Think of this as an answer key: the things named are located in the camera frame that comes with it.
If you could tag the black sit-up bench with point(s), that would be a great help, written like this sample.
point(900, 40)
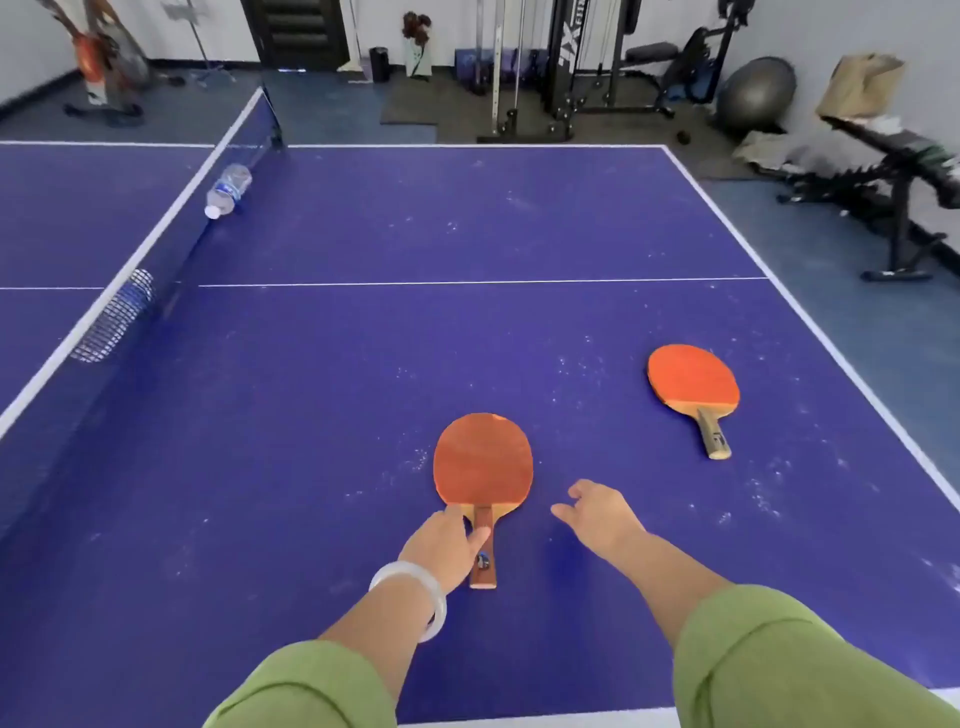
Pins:
point(911, 161)

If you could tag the black trash bin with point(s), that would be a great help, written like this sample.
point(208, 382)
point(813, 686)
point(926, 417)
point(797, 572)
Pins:
point(379, 66)

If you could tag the orange-red paddle light handle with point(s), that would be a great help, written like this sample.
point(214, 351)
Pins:
point(690, 375)

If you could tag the orange exercise bike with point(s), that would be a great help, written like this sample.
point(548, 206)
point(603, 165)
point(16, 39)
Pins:
point(97, 60)

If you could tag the grey metal stand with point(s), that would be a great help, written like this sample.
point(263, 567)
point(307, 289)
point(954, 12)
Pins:
point(184, 12)

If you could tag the dark table tennis net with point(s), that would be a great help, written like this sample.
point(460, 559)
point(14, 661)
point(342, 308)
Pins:
point(180, 240)

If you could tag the black net post clamp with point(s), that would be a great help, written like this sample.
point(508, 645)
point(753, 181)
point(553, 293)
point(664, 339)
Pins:
point(274, 127)

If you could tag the person's right hand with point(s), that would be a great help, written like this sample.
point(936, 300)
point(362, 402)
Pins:
point(600, 521)

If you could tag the crumpled beige paper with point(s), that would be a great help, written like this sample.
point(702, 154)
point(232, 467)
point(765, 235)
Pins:
point(765, 150)

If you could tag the brown paper bag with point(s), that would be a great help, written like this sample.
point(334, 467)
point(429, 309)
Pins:
point(859, 86)

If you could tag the blue table tennis table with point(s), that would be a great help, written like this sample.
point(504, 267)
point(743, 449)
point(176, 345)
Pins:
point(375, 225)

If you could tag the green right sleeve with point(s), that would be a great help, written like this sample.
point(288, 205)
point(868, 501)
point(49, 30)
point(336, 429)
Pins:
point(787, 667)

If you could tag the dark floor mat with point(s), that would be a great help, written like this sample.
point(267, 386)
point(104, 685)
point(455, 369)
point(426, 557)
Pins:
point(420, 105)

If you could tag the purple rolled exercise mat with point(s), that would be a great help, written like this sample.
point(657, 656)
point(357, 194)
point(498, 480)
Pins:
point(521, 67)

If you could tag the black weight bench machine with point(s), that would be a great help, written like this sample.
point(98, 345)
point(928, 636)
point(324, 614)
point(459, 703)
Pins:
point(652, 52)

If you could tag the red paddle dark handle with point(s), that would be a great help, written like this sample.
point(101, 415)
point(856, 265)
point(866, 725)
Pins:
point(484, 461)

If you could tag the dark slatted door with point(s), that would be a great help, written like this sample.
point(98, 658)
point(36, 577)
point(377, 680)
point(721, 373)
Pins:
point(296, 34)

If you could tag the grey exercise ball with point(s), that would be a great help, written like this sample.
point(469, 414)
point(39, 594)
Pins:
point(756, 94)

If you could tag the person's left hand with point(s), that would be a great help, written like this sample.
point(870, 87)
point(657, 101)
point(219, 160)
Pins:
point(442, 547)

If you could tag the blue rolled exercise mat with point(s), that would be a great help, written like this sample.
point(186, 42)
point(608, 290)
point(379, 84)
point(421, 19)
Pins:
point(472, 67)

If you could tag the white cloth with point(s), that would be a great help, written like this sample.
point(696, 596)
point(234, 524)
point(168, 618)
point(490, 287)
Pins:
point(885, 124)

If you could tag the white broom and dustpan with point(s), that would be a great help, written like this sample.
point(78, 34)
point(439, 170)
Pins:
point(352, 66)

